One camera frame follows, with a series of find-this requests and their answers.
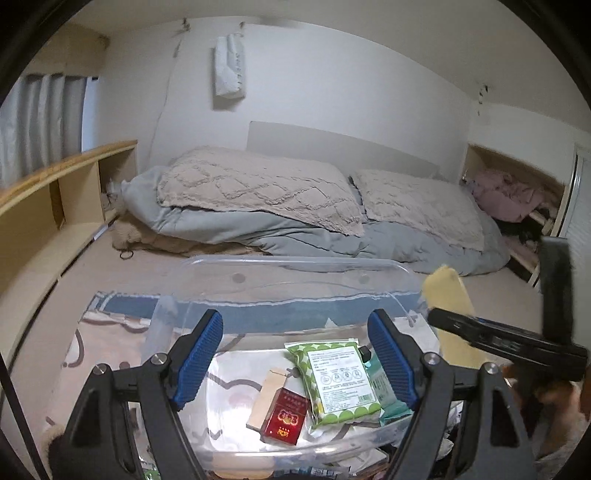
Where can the white headboard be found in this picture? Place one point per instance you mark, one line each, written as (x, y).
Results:
(323, 143)

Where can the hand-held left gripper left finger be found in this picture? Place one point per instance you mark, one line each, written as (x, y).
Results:
(198, 360)

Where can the beige quilted pillow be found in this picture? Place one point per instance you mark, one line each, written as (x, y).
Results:
(415, 207)
(258, 189)

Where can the light blue wet wipes pack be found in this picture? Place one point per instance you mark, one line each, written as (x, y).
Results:
(381, 387)

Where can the beige fleece blanket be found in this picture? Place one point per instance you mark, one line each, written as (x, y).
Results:
(152, 240)

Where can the white wall hanging organizer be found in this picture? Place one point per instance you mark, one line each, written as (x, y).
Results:
(228, 64)

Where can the wooden wardrobe shelf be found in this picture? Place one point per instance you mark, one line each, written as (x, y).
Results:
(508, 168)

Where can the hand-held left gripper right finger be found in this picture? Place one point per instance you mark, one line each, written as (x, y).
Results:
(392, 360)

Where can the red cigarette pack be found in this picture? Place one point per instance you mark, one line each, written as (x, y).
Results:
(284, 420)

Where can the clear plastic storage box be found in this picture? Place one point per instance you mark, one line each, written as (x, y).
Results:
(240, 279)

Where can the person's right hand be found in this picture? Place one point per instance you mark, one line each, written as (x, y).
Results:
(558, 406)

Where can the wooden bedside shelf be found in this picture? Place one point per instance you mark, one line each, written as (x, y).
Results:
(27, 240)

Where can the yellow translucent plastic case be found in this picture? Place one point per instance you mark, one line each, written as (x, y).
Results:
(450, 295)

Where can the green dotted wet wipes pack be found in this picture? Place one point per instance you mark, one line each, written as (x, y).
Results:
(337, 383)

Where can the grey duvet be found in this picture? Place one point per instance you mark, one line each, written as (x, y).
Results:
(295, 240)

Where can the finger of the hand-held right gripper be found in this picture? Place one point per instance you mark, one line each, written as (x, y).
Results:
(461, 327)

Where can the blue white patterned cloth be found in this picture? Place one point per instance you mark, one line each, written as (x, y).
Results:
(124, 304)

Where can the person's right forearm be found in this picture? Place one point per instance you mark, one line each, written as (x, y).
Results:
(563, 445)

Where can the pink clothes pile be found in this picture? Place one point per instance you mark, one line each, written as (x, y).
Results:
(508, 196)

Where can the white louvre door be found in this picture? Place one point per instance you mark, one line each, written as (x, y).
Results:
(581, 194)

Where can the grey curtain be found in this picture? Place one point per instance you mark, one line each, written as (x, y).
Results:
(37, 124)

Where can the small kraft paper box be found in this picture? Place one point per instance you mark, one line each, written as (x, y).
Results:
(268, 392)

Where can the black folded clothes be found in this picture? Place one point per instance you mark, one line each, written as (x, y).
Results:
(521, 233)

